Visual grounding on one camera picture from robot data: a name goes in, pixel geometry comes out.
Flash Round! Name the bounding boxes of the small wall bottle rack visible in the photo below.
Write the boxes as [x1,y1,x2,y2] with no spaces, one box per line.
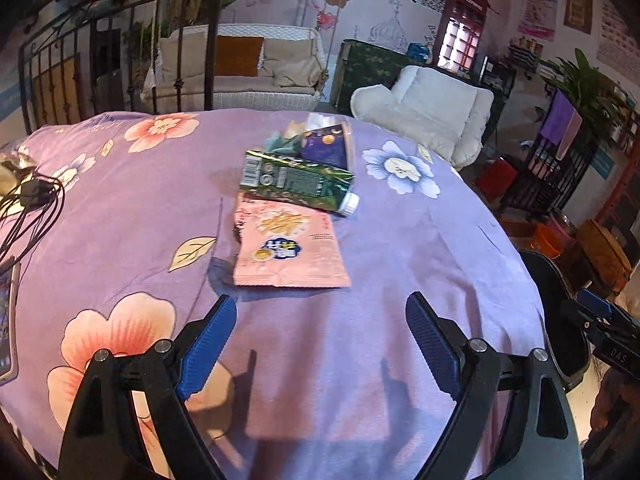
[507,35,543,73]

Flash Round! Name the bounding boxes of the person's right forearm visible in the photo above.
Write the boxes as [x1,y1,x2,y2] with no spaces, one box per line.
[590,370,640,480]

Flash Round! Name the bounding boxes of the dark blue snack packet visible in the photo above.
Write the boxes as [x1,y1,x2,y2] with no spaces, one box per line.
[299,122,353,171]

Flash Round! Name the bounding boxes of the black metal bed frame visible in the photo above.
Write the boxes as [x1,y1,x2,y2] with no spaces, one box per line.
[17,0,223,133]

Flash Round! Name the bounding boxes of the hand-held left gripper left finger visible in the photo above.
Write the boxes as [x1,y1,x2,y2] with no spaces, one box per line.
[59,294,238,480]

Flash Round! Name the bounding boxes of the brown cushion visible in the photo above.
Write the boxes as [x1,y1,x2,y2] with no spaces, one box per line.
[214,36,265,77]

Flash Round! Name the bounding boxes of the pink portrait wall poster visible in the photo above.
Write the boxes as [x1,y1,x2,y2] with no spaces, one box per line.
[517,0,563,43]

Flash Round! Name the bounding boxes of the teal wrapper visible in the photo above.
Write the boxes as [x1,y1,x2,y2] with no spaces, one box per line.
[264,130,303,155]

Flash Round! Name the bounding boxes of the pink bucket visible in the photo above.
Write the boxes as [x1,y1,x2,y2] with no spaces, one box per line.
[547,210,588,241]

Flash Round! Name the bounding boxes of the black metal rack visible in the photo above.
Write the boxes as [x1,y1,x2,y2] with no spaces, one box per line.
[500,125,601,221]

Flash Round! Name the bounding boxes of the pink snack packet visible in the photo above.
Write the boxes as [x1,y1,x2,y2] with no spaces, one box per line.
[232,195,353,291]

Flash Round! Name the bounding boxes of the green drink carton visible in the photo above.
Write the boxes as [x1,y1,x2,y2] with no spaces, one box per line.
[239,150,361,218]

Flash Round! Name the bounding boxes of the black trash bin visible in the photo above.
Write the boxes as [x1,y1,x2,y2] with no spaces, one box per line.
[517,249,593,391]

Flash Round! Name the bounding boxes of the white padded chair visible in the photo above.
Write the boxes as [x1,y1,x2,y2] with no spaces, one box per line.
[350,65,495,171]

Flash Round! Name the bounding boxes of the beige cushion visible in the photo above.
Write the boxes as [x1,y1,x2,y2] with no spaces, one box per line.
[262,40,323,88]
[159,35,216,86]

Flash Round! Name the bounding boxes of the large printed wall poster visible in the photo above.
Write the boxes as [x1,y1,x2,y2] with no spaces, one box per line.
[225,0,501,56]

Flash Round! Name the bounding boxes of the wooden board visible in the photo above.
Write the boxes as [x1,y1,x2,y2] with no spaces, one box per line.
[30,52,83,131]

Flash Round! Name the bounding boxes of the white wicker swing sofa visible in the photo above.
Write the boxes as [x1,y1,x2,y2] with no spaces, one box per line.
[141,24,331,113]

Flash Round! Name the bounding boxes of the red bag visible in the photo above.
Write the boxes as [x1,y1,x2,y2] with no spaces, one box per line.
[475,157,518,201]

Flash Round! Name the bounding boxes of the yellow wooden box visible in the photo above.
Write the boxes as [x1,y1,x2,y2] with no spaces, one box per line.
[575,219,633,296]

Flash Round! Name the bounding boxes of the purple floral blanket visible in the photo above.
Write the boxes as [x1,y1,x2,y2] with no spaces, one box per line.
[0,110,546,480]

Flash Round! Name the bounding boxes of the black charger cable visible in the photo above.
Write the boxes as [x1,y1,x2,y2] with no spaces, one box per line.
[0,172,66,271]

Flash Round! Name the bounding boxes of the purple towel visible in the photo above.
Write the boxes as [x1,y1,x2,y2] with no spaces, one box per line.
[540,90,576,143]

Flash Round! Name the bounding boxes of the smartphone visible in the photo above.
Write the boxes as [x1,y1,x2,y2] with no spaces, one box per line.
[0,260,22,386]

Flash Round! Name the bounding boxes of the pink towel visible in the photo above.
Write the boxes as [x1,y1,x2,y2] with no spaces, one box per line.
[557,110,583,161]

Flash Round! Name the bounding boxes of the portrait text wall poster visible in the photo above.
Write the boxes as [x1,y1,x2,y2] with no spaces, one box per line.
[595,0,640,61]

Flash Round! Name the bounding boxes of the orange bucket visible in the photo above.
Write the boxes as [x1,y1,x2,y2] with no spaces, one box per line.
[530,222,563,258]

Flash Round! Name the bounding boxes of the white tissue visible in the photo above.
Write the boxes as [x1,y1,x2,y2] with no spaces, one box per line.
[305,112,343,131]

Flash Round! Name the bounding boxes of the green potted plant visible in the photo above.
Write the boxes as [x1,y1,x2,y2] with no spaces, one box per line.
[540,49,631,136]

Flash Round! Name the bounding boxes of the pile of crumpled snack bags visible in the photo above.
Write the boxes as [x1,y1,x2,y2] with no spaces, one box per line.
[0,145,38,201]

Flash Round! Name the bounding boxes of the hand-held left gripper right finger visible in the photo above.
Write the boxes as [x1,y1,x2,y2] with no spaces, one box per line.
[405,291,585,480]

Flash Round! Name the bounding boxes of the red telephone booth cabinet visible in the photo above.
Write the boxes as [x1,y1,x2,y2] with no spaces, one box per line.
[436,0,488,73]

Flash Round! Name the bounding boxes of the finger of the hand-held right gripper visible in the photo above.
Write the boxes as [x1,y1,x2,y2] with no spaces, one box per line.
[560,299,603,336]
[579,287,626,321]

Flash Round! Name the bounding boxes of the red ladder shelf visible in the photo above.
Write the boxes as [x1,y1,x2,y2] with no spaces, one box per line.
[595,150,640,241]

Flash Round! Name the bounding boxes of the green patterned cabinet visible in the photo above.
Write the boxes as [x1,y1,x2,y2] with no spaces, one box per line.
[332,39,516,116]

